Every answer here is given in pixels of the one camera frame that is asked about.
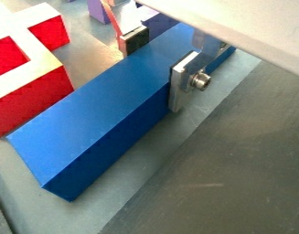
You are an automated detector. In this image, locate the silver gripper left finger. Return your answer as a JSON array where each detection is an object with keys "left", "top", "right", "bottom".
[{"left": 101, "top": 0, "right": 150, "bottom": 57}]

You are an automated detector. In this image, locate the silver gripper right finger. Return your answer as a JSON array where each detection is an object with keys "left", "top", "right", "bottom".
[{"left": 169, "top": 29, "right": 231, "bottom": 112}]

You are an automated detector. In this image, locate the blue rectangular block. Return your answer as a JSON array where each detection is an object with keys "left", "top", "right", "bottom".
[{"left": 6, "top": 22, "right": 237, "bottom": 203}]

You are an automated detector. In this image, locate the purple three-pronged block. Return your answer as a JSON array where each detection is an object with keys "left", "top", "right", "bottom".
[{"left": 87, "top": 0, "right": 178, "bottom": 40}]

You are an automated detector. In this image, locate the red three-pronged block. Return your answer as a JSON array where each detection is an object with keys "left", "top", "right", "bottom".
[{"left": 0, "top": 0, "right": 74, "bottom": 137}]

